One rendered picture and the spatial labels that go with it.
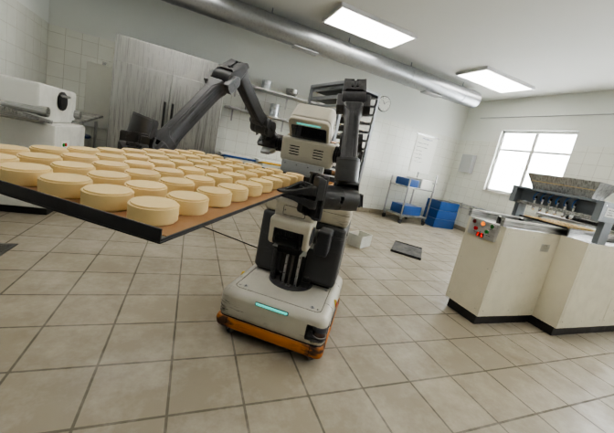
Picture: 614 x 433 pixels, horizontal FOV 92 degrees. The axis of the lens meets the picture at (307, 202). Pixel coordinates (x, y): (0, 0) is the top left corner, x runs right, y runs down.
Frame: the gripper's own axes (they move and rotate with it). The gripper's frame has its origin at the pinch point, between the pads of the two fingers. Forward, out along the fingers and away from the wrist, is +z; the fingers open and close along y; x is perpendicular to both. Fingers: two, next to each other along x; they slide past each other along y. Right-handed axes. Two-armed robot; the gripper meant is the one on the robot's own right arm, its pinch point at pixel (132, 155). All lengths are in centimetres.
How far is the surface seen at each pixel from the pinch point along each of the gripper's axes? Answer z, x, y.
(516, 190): -61, 322, 12
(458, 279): -50, 250, -73
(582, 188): -13, 319, 24
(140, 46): -402, -1, 93
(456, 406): 21, 150, -100
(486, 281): -26, 246, -63
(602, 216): 6, 314, 5
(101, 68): -491, -47, 59
